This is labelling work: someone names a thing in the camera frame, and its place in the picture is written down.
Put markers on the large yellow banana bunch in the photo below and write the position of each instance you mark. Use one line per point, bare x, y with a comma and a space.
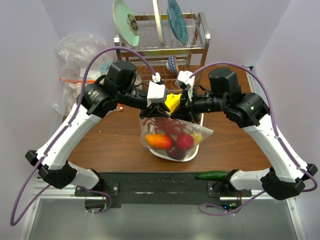
197, 138

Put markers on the small yellow banana bunch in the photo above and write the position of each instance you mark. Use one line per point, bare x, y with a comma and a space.
172, 101

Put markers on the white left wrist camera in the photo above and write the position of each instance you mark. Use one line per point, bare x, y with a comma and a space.
157, 92

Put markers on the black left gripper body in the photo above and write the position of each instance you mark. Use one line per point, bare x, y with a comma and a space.
130, 99

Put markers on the red plastic lobster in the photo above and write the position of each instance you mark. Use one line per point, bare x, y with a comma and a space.
166, 126

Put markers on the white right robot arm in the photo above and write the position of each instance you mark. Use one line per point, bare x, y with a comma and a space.
288, 172

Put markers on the beige rimmed plate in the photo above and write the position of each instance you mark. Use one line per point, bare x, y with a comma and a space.
158, 21

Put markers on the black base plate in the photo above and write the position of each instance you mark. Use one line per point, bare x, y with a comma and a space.
164, 188

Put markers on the clear polka dot zip bag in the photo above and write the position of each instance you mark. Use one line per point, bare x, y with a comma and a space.
172, 137

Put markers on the mint green flower plate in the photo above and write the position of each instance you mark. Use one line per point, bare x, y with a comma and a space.
126, 23

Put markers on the orange red pepper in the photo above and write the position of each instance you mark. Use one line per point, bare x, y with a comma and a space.
159, 141

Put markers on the steel dish rack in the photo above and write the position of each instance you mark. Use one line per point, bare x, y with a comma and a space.
158, 45

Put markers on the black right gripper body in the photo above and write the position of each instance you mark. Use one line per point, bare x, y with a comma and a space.
203, 102

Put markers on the green cucumber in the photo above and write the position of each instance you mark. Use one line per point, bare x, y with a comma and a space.
212, 175

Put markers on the pile of clear plastic bags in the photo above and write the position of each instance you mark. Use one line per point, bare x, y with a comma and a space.
74, 52

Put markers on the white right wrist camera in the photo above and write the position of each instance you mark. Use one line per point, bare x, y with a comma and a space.
186, 80

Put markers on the small red strawberry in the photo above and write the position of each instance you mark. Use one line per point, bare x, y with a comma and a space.
185, 142

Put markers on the white perforated fruit tray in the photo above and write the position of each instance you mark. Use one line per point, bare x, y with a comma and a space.
175, 157

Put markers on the dark red apple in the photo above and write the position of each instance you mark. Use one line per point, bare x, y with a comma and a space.
176, 153

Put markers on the teal blue plate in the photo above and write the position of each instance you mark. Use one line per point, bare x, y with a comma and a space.
177, 22

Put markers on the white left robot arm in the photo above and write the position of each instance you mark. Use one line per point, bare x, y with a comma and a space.
96, 101

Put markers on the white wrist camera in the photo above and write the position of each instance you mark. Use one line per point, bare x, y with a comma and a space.
186, 80
157, 92

